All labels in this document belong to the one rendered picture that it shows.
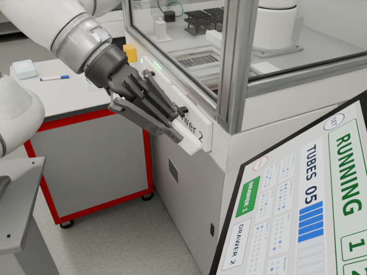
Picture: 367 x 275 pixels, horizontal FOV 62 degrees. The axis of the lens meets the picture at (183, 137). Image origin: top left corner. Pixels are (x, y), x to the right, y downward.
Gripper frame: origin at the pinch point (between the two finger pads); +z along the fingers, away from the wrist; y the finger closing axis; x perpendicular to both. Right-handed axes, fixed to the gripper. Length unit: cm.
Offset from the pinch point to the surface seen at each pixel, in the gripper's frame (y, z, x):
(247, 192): 1.1, 17.1, 0.3
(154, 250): 41, 49, 105
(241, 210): -3.2, 17.1, 0.8
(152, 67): 66, -15, 38
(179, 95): 46, -1, 25
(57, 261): 19, 14, 134
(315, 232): -14.3, 17.0, -15.0
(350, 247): -17.9, 17.0, -19.3
